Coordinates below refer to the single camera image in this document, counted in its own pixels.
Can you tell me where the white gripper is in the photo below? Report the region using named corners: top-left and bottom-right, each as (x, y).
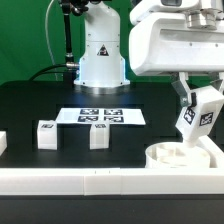
top-left (129, 12), bottom-right (224, 107)

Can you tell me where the white round stool seat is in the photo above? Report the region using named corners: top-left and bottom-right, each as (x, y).
top-left (145, 142), bottom-right (210, 169)

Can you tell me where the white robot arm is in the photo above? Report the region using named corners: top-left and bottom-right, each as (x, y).
top-left (74, 0), bottom-right (224, 91)

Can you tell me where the white marker sheet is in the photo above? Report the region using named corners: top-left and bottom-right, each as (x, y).
top-left (56, 108), bottom-right (146, 125)

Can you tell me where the white U-shaped fence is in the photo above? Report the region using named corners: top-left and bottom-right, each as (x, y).
top-left (0, 137), bottom-right (224, 196)

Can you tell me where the black cable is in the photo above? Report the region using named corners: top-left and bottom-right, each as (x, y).
top-left (28, 63), bottom-right (76, 82)

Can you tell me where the white cable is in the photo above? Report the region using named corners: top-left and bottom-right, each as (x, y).
top-left (44, 0), bottom-right (59, 81)

